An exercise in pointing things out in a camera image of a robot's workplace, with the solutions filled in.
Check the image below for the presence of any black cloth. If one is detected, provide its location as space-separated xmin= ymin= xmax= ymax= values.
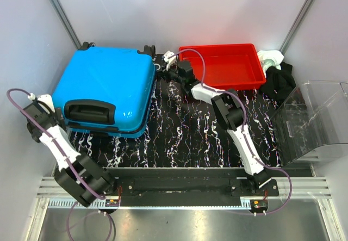
xmin=259 ymin=62 xmax=296 ymax=106

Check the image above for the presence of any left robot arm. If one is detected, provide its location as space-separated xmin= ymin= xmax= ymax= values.
xmin=24 ymin=100 xmax=117 ymax=207

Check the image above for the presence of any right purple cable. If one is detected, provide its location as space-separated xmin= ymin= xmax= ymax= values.
xmin=168 ymin=48 xmax=293 ymax=215

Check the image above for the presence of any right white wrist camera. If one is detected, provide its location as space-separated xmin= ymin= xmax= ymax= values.
xmin=162 ymin=51 xmax=177 ymax=64

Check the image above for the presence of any blue hard-shell suitcase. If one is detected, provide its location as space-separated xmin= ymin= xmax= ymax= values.
xmin=52 ymin=42 xmax=156 ymax=138

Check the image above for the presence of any red plastic bin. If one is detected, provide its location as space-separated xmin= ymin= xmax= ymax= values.
xmin=179 ymin=44 xmax=266 ymax=90

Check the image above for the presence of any white cloth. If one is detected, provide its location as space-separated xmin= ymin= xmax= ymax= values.
xmin=257 ymin=50 xmax=284 ymax=74

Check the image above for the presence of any clear plastic container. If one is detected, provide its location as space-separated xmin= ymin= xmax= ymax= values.
xmin=271 ymin=81 xmax=347 ymax=167

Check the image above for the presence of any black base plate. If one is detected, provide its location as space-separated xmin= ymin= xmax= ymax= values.
xmin=107 ymin=168 xmax=279 ymax=209

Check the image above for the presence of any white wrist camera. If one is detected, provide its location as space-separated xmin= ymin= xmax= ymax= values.
xmin=37 ymin=94 xmax=55 ymax=113
xmin=162 ymin=51 xmax=177 ymax=64

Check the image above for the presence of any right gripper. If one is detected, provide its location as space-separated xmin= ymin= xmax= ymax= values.
xmin=156 ymin=61 xmax=184 ymax=86

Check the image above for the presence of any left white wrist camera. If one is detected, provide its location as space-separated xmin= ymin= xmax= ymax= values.
xmin=37 ymin=94 xmax=55 ymax=113

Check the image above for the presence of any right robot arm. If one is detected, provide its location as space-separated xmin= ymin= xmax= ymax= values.
xmin=155 ymin=61 xmax=271 ymax=196

